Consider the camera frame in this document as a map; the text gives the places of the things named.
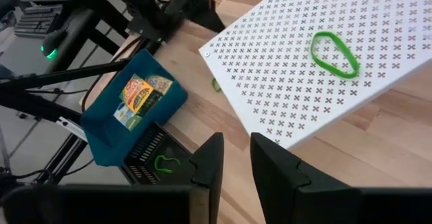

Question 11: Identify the black slotted plastic basket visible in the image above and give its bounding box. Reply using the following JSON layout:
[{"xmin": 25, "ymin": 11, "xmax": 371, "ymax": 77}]
[{"xmin": 120, "ymin": 121, "xmax": 203, "ymax": 186}]

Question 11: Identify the blue plastic bin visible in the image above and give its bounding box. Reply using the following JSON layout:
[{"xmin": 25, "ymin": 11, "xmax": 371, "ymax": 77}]
[{"xmin": 80, "ymin": 48, "xmax": 189, "ymax": 167}]

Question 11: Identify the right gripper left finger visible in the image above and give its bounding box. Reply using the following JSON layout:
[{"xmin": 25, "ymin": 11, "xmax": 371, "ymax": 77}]
[{"xmin": 188, "ymin": 132, "xmax": 225, "ymax": 224}]

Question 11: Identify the black metal stand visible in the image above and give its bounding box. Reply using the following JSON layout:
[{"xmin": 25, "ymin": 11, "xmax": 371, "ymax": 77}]
[{"xmin": 72, "ymin": 0, "xmax": 136, "ymax": 56}]

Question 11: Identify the white perforated metal shelf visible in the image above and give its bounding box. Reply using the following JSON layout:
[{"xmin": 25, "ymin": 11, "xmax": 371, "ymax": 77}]
[{"xmin": 198, "ymin": 0, "xmax": 432, "ymax": 150}]

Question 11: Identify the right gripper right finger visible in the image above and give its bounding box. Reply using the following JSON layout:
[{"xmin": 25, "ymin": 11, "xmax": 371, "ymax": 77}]
[{"xmin": 249, "ymin": 132, "xmax": 311, "ymax": 224}]

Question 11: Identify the black computer mouse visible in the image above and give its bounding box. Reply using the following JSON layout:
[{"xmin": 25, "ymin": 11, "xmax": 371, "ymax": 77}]
[{"xmin": 40, "ymin": 29, "xmax": 68, "ymax": 60}]

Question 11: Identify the black keyboard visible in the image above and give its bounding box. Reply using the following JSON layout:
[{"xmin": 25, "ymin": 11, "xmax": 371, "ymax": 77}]
[{"xmin": 13, "ymin": 3, "xmax": 63, "ymax": 38}]

